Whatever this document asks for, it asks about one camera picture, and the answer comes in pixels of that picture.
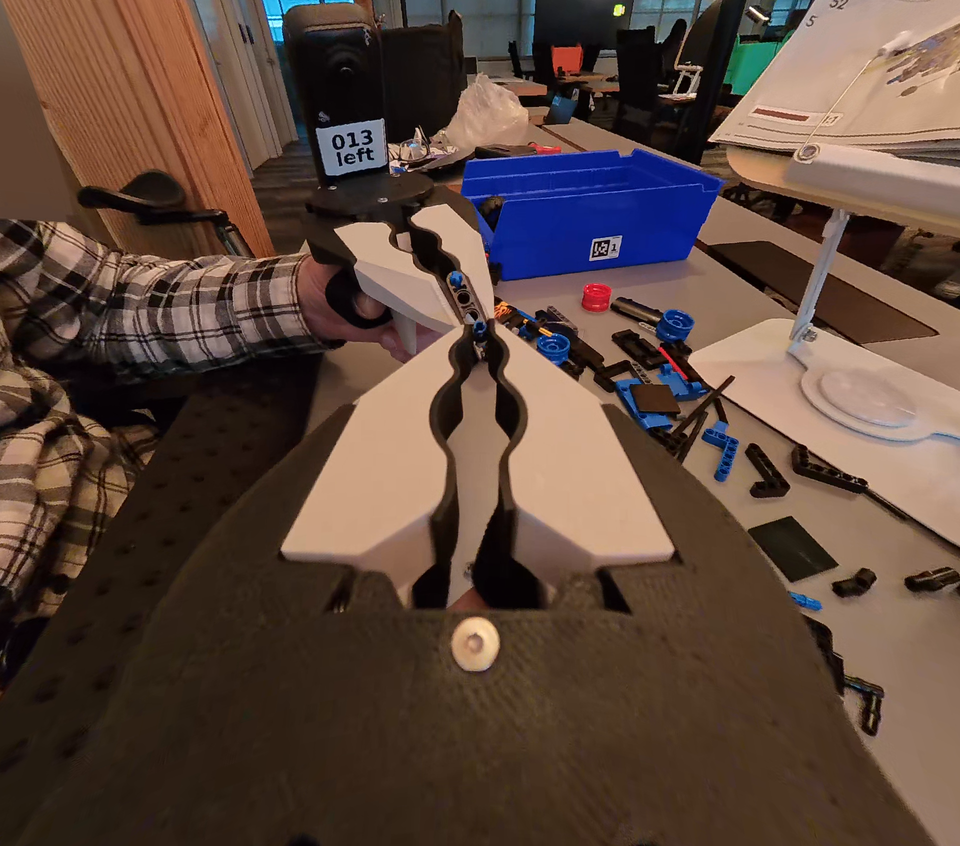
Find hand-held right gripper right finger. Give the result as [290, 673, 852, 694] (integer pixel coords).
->
[474, 323, 676, 611]

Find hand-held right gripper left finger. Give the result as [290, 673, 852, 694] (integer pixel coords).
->
[281, 325, 463, 611]

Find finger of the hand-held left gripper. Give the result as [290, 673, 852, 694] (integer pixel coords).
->
[332, 220, 471, 331]
[411, 203, 498, 322]

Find black thin beam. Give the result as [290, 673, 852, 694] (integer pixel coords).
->
[446, 268, 490, 361]

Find building instruction booklet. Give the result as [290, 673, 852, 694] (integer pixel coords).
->
[708, 0, 960, 157]

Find grey desk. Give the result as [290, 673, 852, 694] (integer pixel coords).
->
[303, 111, 960, 846]

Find person's left hand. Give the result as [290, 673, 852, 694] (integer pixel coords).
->
[294, 257, 415, 363]

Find black fabric chair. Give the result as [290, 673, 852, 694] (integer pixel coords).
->
[378, 9, 466, 146]

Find blue toy panel piece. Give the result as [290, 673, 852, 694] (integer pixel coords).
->
[656, 362, 710, 401]
[615, 377, 672, 431]

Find black square panel piece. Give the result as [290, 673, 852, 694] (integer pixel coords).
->
[747, 516, 840, 583]
[630, 383, 680, 416]

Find blue storage bin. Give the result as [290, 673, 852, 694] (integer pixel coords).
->
[461, 148, 725, 282]

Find crumpled clear plastic wrap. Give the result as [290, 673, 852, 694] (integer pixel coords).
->
[442, 73, 530, 150]

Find blue angled beam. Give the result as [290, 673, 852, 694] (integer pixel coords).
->
[702, 420, 740, 482]

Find neighbouring grey table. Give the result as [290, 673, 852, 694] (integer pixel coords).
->
[390, 111, 624, 176]

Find scattered black toy beams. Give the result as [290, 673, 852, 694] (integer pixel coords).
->
[562, 324, 912, 736]

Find white rounded board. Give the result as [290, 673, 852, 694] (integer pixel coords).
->
[688, 319, 960, 547]

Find black chair armrest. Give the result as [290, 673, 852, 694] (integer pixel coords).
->
[77, 169, 256, 258]

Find black office chair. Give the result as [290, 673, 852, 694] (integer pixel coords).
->
[615, 27, 665, 112]

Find black monitor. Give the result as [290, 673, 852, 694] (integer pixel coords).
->
[534, 0, 639, 48]

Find person's plaid shirt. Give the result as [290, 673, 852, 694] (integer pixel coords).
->
[0, 351, 160, 615]

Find green box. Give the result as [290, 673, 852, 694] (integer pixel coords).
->
[723, 32, 781, 97]

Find black stand pole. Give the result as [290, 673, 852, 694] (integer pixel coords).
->
[690, 0, 777, 165]

